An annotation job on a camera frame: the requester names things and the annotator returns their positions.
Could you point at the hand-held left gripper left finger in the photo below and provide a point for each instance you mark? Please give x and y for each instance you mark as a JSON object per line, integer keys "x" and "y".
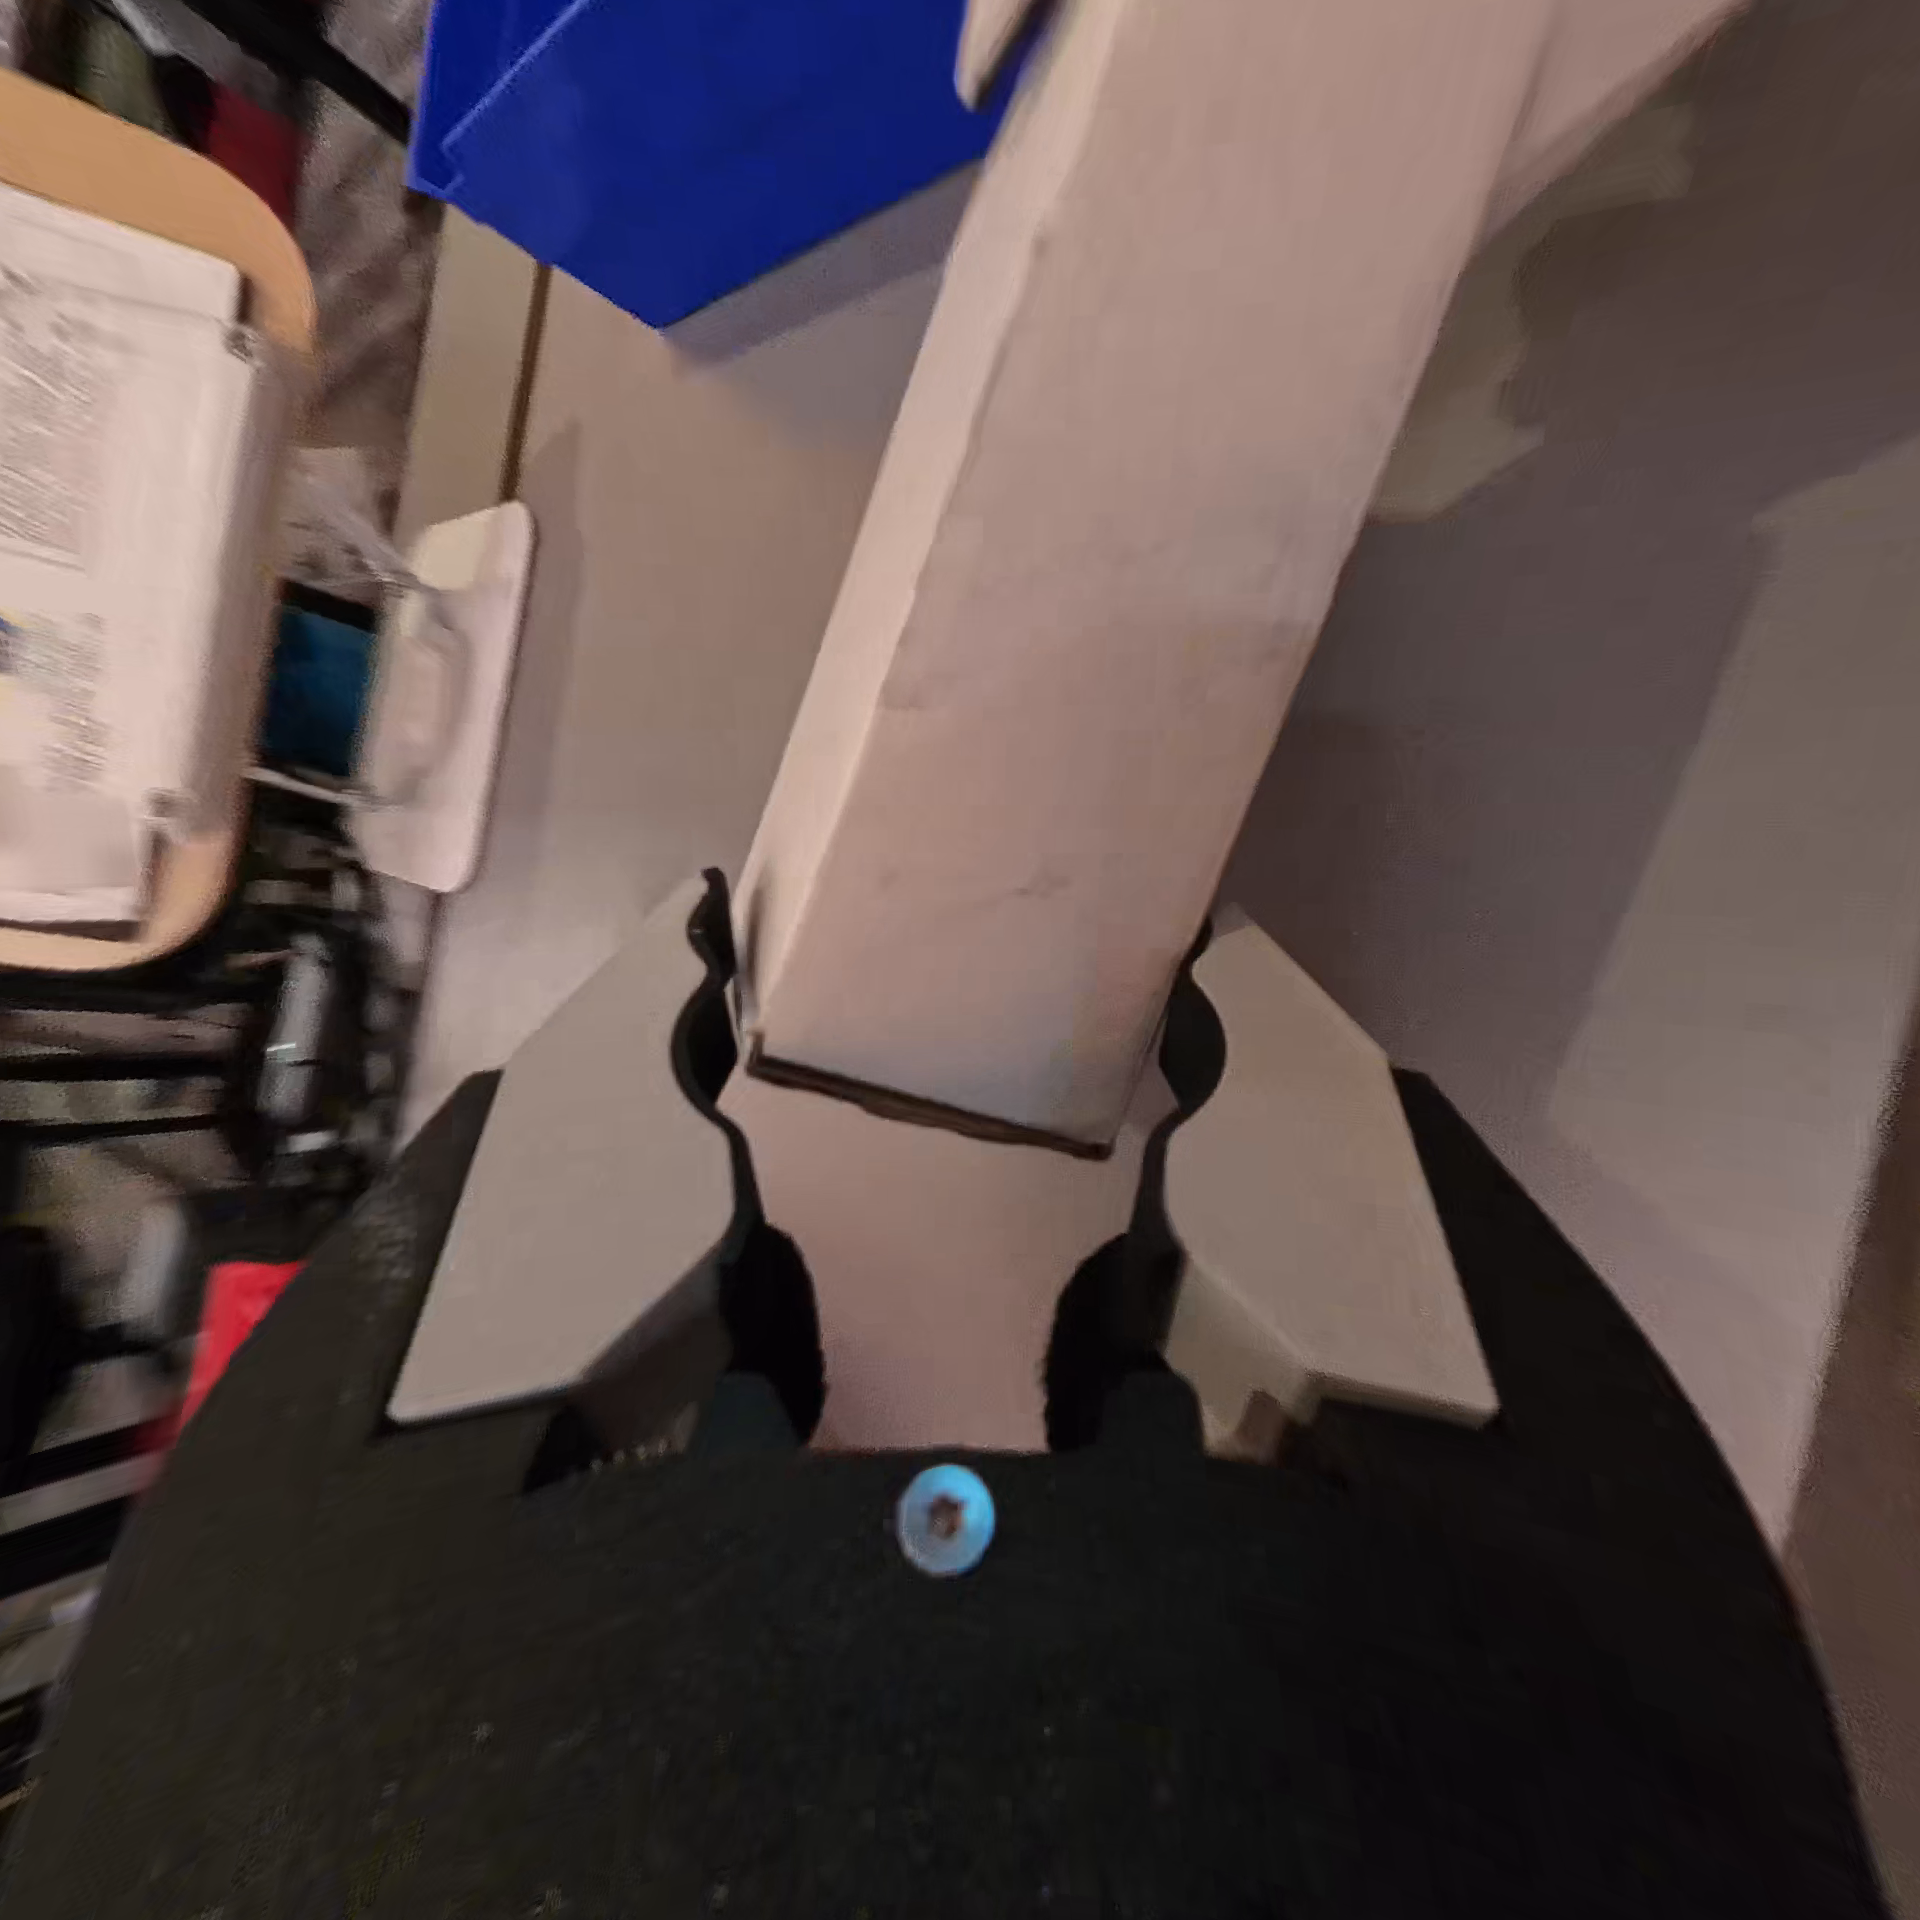
{"x": 569, "y": 1200}

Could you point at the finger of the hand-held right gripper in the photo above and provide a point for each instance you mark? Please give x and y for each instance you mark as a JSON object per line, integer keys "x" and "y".
{"x": 997, "y": 38}

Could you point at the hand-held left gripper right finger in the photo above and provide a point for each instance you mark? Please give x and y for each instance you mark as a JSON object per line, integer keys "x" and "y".
{"x": 1318, "y": 1200}

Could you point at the white cardboard box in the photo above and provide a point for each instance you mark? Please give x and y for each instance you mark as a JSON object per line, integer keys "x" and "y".
{"x": 1078, "y": 629}

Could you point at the white desk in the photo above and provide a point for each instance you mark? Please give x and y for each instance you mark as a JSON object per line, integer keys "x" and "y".
{"x": 690, "y": 629}

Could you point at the blue plastic bin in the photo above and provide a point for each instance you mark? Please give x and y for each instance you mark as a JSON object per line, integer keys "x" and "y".
{"x": 705, "y": 136}

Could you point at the red cloth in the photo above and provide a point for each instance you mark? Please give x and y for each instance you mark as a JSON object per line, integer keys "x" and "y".
{"x": 240, "y": 1335}

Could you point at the black metal rack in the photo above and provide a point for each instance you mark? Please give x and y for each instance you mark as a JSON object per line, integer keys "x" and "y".
{"x": 105, "y": 1051}

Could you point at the white rounded card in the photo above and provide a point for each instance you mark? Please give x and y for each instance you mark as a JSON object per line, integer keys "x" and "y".
{"x": 474, "y": 691}

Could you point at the teal box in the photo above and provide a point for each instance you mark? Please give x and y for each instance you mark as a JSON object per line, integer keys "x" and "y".
{"x": 317, "y": 691}

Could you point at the white printed carton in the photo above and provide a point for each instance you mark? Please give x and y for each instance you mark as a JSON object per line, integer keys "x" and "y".
{"x": 118, "y": 524}

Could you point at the round wooden table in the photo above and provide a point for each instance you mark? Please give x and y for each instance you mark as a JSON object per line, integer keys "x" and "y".
{"x": 165, "y": 196}

